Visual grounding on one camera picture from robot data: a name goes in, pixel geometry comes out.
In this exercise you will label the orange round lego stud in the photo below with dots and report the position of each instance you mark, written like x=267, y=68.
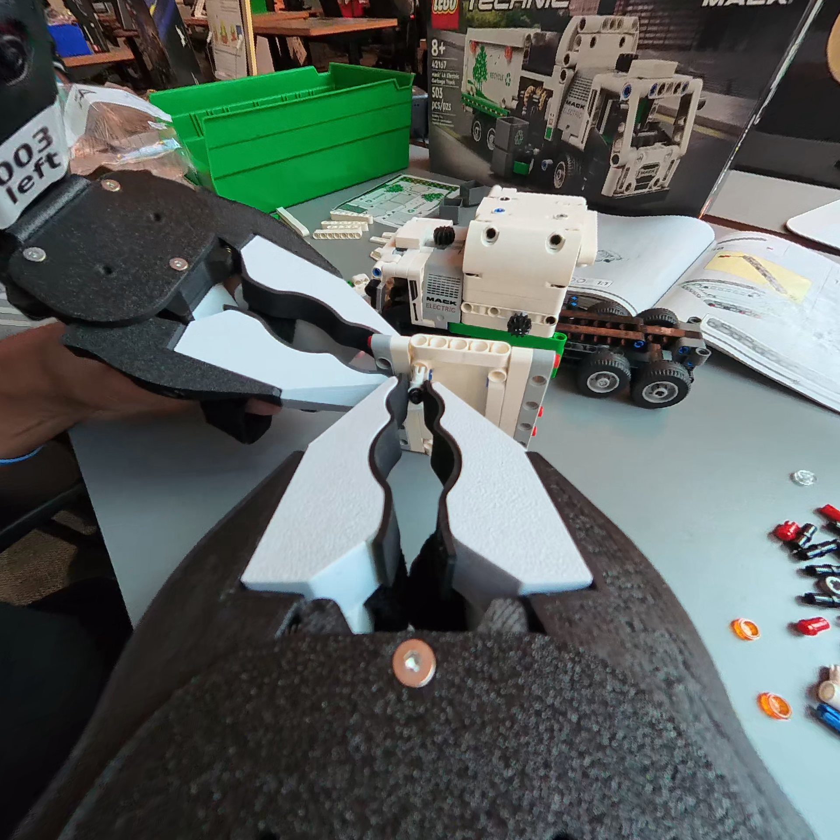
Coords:
x=774, y=705
x=745, y=628

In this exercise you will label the white lego beam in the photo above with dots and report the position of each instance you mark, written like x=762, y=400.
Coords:
x=340, y=234
x=351, y=215
x=342, y=226

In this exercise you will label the white lego panel assembly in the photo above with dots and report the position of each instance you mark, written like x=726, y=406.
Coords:
x=472, y=374

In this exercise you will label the white pad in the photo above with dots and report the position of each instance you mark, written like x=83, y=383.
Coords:
x=817, y=226

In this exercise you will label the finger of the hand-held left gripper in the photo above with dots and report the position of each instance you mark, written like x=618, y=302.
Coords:
x=295, y=275
x=262, y=364

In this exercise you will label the lego set box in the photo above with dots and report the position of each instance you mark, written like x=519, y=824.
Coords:
x=722, y=65

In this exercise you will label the black lego pin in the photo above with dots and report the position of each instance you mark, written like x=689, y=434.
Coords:
x=415, y=394

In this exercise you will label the long white lego piece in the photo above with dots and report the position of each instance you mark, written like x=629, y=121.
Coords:
x=292, y=221

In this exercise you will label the clear plastic bag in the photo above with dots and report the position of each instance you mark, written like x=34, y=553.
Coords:
x=118, y=131

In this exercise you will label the instruction booklet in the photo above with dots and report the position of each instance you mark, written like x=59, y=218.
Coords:
x=754, y=308

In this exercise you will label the green sticker sheet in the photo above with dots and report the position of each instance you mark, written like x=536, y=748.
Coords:
x=394, y=197

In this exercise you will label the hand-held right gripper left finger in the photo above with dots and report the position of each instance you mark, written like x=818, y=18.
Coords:
x=328, y=518

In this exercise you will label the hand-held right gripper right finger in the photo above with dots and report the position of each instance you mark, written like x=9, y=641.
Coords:
x=512, y=525

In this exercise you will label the green plastic bin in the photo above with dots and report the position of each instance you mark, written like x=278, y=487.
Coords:
x=295, y=138

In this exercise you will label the white lego truck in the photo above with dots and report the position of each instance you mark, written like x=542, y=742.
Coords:
x=518, y=249

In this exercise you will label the person's left hand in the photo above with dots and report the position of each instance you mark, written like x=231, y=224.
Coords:
x=79, y=394

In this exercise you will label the clear round lego stud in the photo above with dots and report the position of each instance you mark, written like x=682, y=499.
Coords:
x=804, y=478

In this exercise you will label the pile of small lego pins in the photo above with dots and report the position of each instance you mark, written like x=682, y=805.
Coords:
x=814, y=544

